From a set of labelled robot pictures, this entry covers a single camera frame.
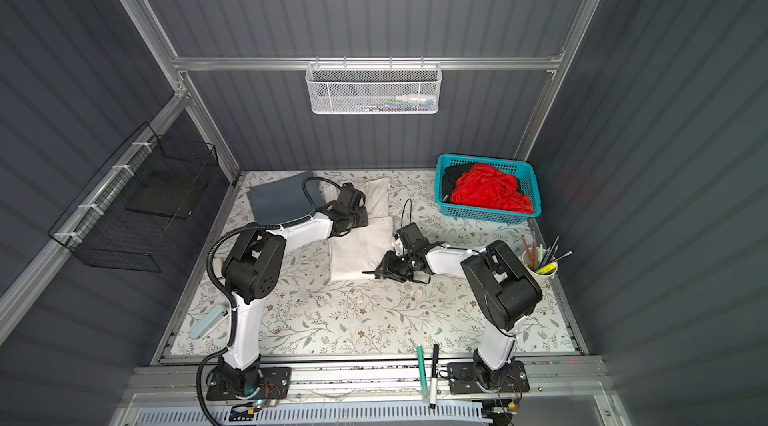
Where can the black t-shirt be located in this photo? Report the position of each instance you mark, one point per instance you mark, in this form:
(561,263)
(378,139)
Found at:
(450,177)

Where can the white pen cup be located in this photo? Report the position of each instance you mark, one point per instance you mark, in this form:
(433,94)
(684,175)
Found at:
(541,259)

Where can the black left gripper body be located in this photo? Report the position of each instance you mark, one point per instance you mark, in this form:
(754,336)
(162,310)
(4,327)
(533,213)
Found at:
(357,218)

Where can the white wire mesh basket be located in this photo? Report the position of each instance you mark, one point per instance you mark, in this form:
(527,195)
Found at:
(371,92)

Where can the white bottle in mesh basket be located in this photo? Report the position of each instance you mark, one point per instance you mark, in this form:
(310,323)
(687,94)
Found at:
(417,99)

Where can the black marker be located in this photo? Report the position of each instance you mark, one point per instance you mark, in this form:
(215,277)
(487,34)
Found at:
(434,377)

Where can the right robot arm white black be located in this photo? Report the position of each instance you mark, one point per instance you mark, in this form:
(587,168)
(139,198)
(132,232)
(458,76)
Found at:
(503,288)

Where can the white t-shirt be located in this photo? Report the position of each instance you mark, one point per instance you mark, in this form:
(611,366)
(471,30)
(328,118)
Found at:
(353,257)

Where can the teal plastic basket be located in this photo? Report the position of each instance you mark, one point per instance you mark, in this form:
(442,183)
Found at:
(523,171)

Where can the folded grey-blue t-shirt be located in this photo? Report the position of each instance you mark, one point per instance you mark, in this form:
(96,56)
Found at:
(280,201)

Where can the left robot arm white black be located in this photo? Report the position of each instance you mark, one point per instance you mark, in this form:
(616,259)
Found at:
(245,264)

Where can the light blue case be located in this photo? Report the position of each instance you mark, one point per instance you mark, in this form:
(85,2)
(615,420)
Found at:
(217,313)

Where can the black wire wall basket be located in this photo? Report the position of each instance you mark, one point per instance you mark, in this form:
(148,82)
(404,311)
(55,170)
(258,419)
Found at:
(151,212)

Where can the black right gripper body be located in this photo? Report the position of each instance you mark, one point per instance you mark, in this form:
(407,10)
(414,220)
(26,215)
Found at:
(400,267)

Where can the green marker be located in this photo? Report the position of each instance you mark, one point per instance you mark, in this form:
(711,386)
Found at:
(422,373)

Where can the red t-shirt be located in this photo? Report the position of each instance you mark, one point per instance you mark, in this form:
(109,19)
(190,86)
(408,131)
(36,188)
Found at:
(487,187)

